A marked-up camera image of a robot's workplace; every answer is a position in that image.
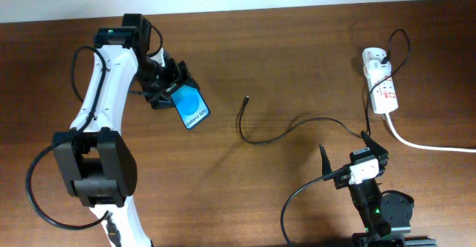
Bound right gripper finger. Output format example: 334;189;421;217
319;144;332;176
361;131;388;165

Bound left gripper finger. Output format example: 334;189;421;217
147;89;175;109
178;61;200;90

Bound black USB charging cable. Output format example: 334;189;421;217
237;28;411;146

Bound white USB charger plug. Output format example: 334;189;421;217
364;60;392;78

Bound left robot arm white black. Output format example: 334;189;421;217
53;14;210;246

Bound blue Galaxy smartphone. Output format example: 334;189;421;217
171;85;211;130

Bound white power strip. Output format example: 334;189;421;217
362;48;399;115

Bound white power strip cord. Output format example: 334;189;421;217
382;112;476;154

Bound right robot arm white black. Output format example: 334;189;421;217
320;132;437;247

